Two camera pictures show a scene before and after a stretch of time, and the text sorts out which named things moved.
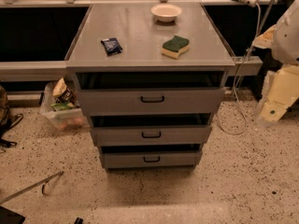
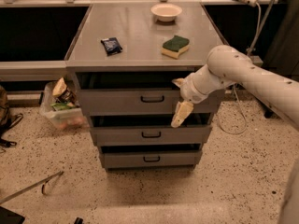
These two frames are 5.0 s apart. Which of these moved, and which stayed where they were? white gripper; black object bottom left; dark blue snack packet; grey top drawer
Moved: white gripper
Stayed: black object bottom left; dark blue snack packet; grey top drawer
